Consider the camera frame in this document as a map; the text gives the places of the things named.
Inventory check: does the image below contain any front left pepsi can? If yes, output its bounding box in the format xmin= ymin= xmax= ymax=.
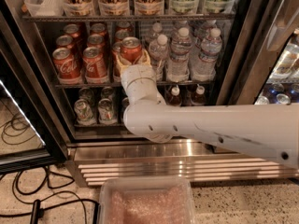
xmin=121 ymin=97 xmax=130 ymax=121

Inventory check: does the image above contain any gold can top shelf right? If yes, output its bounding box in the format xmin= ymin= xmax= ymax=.
xmin=134 ymin=0 xmax=164 ymax=16

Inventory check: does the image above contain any front middle water bottle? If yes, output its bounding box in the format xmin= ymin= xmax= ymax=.
xmin=166 ymin=27 xmax=192 ymax=82

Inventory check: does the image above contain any second row right coke can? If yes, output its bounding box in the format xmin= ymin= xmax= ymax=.
xmin=111 ymin=42 xmax=121 ymax=80

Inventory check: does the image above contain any second row middle coke can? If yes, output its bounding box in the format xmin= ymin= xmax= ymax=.
xmin=87 ymin=34 xmax=106 ymax=49

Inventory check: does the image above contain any open glass fridge door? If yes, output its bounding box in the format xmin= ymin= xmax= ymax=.
xmin=0 ymin=47 xmax=68 ymax=175

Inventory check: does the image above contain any brown tea bottle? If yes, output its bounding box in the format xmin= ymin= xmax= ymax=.
xmin=191 ymin=85 xmax=206 ymax=105
xmin=165 ymin=86 xmax=182 ymax=106

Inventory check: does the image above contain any gold can top shelf middle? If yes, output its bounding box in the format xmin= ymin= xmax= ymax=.
xmin=99 ymin=0 xmax=129 ymax=16

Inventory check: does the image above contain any front left green soda can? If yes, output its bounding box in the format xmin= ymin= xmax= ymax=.
xmin=74 ymin=99 xmax=96 ymax=126

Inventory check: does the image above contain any second row left coke can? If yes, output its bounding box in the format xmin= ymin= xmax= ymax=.
xmin=56 ymin=35 xmax=78 ymax=53

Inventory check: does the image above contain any black floor cable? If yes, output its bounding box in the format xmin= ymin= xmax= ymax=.
xmin=0 ymin=165 xmax=100 ymax=224

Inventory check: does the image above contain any right brown tea bottle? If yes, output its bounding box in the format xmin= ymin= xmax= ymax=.
xmin=191 ymin=85 xmax=206 ymax=105

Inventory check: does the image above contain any front right water bottle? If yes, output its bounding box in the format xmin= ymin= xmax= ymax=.
xmin=191 ymin=28 xmax=222 ymax=81

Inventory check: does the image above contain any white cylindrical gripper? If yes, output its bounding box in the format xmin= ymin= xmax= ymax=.
xmin=115 ymin=49 xmax=165 ymax=105

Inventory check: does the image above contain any empty clear shelf tray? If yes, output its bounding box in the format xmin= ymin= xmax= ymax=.
xmin=24 ymin=0 xmax=64 ymax=17

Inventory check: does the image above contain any green soda can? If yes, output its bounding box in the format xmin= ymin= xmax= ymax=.
xmin=74 ymin=99 xmax=96 ymax=126
xmin=98 ymin=98 xmax=118 ymax=125

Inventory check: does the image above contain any water bottle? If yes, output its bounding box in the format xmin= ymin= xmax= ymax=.
xmin=166 ymin=27 xmax=192 ymax=82
xmin=191 ymin=28 xmax=222 ymax=81
xmin=149 ymin=35 xmax=168 ymax=81

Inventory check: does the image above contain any clear plastic bin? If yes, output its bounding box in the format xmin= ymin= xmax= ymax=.
xmin=97 ymin=176 xmax=196 ymax=224

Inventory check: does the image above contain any second row coke can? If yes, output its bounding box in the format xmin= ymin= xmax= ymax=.
xmin=111 ymin=42 xmax=121 ymax=80
xmin=56 ymin=35 xmax=78 ymax=53
xmin=87 ymin=34 xmax=106 ymax=49

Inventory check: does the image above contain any stainless steel fridge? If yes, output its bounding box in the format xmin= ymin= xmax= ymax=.
xmin=0 ymin=0 xmax=299 ymax=187

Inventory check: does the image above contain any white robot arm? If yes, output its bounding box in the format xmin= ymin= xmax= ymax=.
xmin=116 ymin=51 xmax=299 ymax=169

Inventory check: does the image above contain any left brown tea bottle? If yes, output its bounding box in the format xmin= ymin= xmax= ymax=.
xmin=165 ymin=86 xmax=182 ymax=106

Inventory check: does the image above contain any front left water bottle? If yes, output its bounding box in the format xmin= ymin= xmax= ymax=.
xmin=149 ymin=35 xmax=168 ymax=81

